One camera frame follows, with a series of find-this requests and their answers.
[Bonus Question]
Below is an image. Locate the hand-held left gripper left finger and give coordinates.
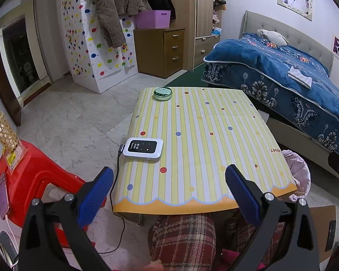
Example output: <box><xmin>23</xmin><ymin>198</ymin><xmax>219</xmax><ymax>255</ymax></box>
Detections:
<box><xmin>18</xmin><ymin>166</ymin><xmax>115</xmax><ymax>271</ymax></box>

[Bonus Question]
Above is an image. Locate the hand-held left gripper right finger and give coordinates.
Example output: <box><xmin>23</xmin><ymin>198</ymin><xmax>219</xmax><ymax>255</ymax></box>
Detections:
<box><xmin>225</xmin><ymin>164</ymin><xmax>320</xmax><ymax>271</ymax></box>

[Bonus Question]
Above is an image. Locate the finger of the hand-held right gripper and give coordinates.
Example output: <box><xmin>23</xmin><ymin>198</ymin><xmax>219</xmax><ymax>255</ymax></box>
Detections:
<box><xmin>328</xmin><ymin>150</ymin><xmax>339</xmax><ymax>188</ymax></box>

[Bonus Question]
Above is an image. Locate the bin with pink bag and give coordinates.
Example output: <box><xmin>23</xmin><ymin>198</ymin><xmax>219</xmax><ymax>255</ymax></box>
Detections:
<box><xmin>281</xmin><ymin>149</ymin><xmax>311</xmax><ymax>202</ymax></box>

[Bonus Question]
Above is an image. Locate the person's right leg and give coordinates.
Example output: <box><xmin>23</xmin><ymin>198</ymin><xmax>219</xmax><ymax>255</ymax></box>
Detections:
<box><xmin>223</xmin><ymin>212</ymin><xmax>286</xmax><ymax>271</ymax></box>

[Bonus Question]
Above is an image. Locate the person's leg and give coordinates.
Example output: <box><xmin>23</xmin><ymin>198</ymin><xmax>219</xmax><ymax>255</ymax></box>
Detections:
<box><xmin>223</xmin><ymin>212</ymin><xmax>286</xmax><ymax>271</ymax></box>
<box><xmin>148</xmin><ymin>214</ymin><xmax>217</xmax><ymax>271</ymax></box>

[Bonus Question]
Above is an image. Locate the white portable router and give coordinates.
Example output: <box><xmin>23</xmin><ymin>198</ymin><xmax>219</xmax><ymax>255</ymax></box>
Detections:
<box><xmin>122</xmin><ymin>137</ymin><xmax>163</xmax><ymax>160</ymax></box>

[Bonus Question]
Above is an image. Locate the brown cardboard box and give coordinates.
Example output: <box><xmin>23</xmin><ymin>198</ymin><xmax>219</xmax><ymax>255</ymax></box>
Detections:
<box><xmin>308</xmin><ymin>205</ymin><xmax>337</xmax><ymax>263</ymax></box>

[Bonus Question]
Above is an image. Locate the red plastic stool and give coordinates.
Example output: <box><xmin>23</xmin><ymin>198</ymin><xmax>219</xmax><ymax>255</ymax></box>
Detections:
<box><xmin>0</xmin><ymin>139</ymin><xmax>108</xmax><ymax>249</ymax></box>

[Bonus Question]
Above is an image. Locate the yellow striped table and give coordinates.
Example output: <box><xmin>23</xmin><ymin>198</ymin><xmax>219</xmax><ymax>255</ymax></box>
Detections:
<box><xmin>113</xmin><ymin>87</ymin><xmax>298</xmax><ymax>215</ymax></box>

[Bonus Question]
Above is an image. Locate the person's left leg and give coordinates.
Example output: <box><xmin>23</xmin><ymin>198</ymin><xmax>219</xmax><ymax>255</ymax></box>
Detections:
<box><xmin>148</xmin><ymin>214</ymin><xmax>217</xmax><ymax>271</ymax></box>

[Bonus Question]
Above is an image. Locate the clear plastic sign holder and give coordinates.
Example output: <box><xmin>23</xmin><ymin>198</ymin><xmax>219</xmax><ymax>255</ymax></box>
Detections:
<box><xmin>3</xmin><ymin>144</ymin><xmax>29</xmax><ymax>171</ymax></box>

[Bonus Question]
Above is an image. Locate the white folded cloth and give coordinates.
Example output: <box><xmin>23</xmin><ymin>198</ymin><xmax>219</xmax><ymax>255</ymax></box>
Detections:
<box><xmin>287</xmin><ymin>65</ymin><xmax>312</xmax><ymax>89</ymax></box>

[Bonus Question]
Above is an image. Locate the purple smartphone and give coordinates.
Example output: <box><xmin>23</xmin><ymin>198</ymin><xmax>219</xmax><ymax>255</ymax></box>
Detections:
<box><xmin>0</xmin><ymin>173</ymin><xmax>11</xmax><ymax>220</ymax></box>

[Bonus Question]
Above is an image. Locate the woven bamboo basket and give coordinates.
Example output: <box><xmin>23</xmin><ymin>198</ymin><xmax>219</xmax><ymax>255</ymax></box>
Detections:
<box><xmin>0</xmin><ymin>111</ymin><xmax>20</xmax><ymax>151</ymax></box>

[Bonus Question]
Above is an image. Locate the green round tin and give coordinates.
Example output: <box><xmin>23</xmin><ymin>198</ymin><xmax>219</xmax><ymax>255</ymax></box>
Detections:
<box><xmin>153</xmin><ymin>87</ymin><xmax>173</xmax><ymax>101</ymax></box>

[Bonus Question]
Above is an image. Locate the green floor mat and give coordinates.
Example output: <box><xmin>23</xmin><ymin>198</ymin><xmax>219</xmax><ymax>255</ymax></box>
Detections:
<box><xmin>184</xmin><ymin>65</ymin><xmax>212</xmax><ymax>88</ymax></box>

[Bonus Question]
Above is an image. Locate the white dotted cabinet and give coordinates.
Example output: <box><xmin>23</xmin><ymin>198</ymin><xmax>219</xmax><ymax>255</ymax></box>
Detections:
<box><xmin>56</xmin><ymin>0</ymin><xmax>139</xmax><ymax>94</ymax></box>

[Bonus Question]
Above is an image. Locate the blue patterned blanket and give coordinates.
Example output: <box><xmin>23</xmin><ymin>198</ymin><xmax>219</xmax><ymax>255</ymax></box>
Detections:
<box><xmin>201</xmin><ymin>32</ymin><xmax>339</xmax><ymax>159</ymax></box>

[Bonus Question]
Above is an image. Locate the grey upholstered bed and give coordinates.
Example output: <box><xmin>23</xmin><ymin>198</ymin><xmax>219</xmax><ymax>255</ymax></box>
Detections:
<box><xmin>244</xmin><ymin>10</ymin><xmax>339</xmax><ymax>181</ymax></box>

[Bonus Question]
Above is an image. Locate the white pillow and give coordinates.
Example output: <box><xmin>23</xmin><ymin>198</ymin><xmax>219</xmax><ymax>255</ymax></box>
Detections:
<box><xmin>256</xmin><ymin>29</ymin><xmax>289</xmax><ymax>46</ymax></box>

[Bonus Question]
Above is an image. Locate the dark brown wooden door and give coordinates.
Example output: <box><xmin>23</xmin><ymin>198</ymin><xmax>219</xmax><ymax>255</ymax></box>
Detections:
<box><xmin>0</xmin><ymin>24</ymin><xmax>22</xmax><ymax>127</ymax></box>

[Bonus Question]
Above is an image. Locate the wooden drawer cabinet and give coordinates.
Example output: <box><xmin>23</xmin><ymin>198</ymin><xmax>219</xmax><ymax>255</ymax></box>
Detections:
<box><xmin>133</xmin><ymin>28</ymin><xmax>185</xmax><ymax>79</ymax></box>

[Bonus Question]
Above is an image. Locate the purple plastic basket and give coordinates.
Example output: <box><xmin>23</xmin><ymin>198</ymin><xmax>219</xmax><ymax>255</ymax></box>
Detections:
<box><xmin>136</xmin><ymin>10</ymin><xmax>172</xmax><ymax>29</ymax></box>

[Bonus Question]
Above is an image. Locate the brown quilted jacket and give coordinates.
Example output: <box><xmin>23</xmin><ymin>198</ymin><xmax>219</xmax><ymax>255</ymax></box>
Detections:
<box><xmin>89</xmin><ymin>0</ymin><xmax>153</xmax><ymax>48</ymax></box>

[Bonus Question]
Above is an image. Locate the wooden wardrobe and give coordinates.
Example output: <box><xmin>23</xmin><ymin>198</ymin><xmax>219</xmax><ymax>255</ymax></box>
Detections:
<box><xmin>167</xmin><ymin>0</ymin><xmax>224</xmax><ymax>71</ymax></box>

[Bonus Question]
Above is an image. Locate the black charging cable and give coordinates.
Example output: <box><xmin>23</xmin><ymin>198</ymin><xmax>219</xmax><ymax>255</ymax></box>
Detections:
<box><xmin>97</xmin><ymin>144</ymin><xmax>127</xmax><ymax>255</ymax></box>

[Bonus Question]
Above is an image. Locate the white charging cable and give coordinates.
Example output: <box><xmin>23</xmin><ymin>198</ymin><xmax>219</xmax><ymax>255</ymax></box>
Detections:
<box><xmin>4</xmin><ymin>215</ymin><xmax>21</xmax><ymax>249</ymax></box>

